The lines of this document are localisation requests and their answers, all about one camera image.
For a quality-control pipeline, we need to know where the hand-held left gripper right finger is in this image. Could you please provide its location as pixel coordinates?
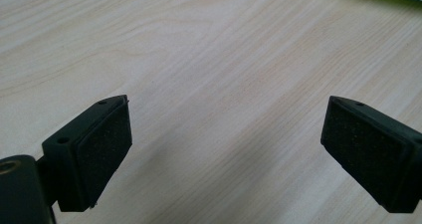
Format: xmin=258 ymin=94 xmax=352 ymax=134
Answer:
xmin=319 ymin=96 xmax=422 ymax=214

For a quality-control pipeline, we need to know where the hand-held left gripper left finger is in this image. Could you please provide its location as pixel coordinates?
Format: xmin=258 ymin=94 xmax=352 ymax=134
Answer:
xmin=36 ymin=94 xmax=133 ymax=213

